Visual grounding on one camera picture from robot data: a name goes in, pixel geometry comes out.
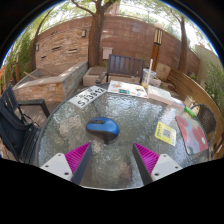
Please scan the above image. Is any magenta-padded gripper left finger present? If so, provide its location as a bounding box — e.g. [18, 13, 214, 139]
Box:
[39, 142, 93, 186]

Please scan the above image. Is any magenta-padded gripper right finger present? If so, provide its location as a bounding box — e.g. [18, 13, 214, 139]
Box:
[132, 142, 184, 186]

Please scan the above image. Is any blue computer mouse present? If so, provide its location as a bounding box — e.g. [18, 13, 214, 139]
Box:
[85, 116, 121, 145]

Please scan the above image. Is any yellow code card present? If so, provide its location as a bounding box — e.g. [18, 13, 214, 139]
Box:
[154, 121, 178, 147]

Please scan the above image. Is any white tissue pack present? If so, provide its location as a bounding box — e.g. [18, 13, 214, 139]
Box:
[171, 99, 187, 113]

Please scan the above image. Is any black folding chair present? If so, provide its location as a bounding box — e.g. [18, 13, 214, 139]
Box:
[0, 83, 51, 164]

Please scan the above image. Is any colourful printed sheet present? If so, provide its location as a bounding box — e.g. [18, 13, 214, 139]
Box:
[107, 79, 149, 99]

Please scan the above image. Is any raised stone bed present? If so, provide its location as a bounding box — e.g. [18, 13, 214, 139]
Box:
[13, 60, 89, 103]

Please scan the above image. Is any low concrete plinth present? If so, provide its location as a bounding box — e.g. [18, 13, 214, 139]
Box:
[82, 65, 141, 88]

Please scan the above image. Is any curved wooden bench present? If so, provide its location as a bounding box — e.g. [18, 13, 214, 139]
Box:
[166, 68, 224, 161]

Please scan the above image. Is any pale stone block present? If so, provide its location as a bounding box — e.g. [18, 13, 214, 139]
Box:
[155, 62, 172, 83]

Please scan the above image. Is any white drinking straw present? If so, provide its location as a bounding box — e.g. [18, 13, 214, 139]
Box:
[147, 58, 154, 84]

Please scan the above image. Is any dark wooden slatted chair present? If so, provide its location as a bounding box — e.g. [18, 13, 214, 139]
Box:
[95, 53, 146, 85]

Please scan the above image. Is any slim tree trunk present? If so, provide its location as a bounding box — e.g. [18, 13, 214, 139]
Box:
[173, 13, 189, 74]

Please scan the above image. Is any large tree trunk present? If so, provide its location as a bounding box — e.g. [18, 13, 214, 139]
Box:
[71, 0, 118, 68]

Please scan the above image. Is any white wall box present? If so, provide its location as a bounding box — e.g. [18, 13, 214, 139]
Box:
[101, 46, 114, 61]

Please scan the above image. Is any wooden garden lamp post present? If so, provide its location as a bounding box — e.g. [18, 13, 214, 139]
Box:
[150, 23, 164, 73]

